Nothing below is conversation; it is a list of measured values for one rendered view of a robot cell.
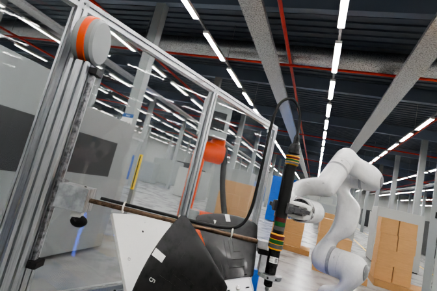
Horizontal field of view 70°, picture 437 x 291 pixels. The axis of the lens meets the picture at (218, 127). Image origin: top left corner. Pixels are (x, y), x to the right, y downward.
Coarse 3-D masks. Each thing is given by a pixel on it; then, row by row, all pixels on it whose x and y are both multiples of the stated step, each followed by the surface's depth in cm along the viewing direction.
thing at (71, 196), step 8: (64, 184) 92; (72, 184) 94; (80, 184) 98; (56, 192) 93; (64, 192) 92; (72, 192) 92; (80, 192) 92; (88, 192) 92; (56, 200) 91; (64, 200) 92; (72, 200) 92; (80, 200) 92; (88, 200) 94; (64, 208) 91; (72, 208) 91; (80, 208) 91; (88, 208) 95
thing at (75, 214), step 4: (72, 212) 93; (76, 212) 93; (84, 212) 95; (76, 216) 93; (80, 216) 93; (72, 220) 92; (80, 220) 92; (84, 220) 93; (72, 224) 92; (76, 224) 92; (80, 224) 92; (84, 224) 93
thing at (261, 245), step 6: (258, 240) 92; (258, 246) 92; (264, 246) 92; (258, 252) 91; (264, 252) 91; (264, 258) 91; (258, 264) 93; (264, 264) 91; (258, 270) 91; (264, 270) 91; (264, 276) 89; (270, 276) 89; (276, 276) 91
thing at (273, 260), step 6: (294, 138) 98; (294, 144) 97; (294, 150) 96; (270, 252) 92; (276, 252) 92; (270, 258) 92; (276, 258) 91; (270, 264) 91; (276, 264) 91; (270, 270) 91; (264, 282) 92; (270, 282) 91
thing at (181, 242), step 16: (176, 224) 76; (160, 240) 72; (176, 240) 74; (192, 240) 77; (176, 256) 73; (192, 256) 76; (208, 256) 78; (144, 272) 68; (160, 272) 70; (176, 272) 72; (192, 272) 74; (208, 272) 77; (144, 288) 68; (160, 288) 70; (176, 288) 72; (192, 288) 74; (208, 288) 76; (224, 288) 79
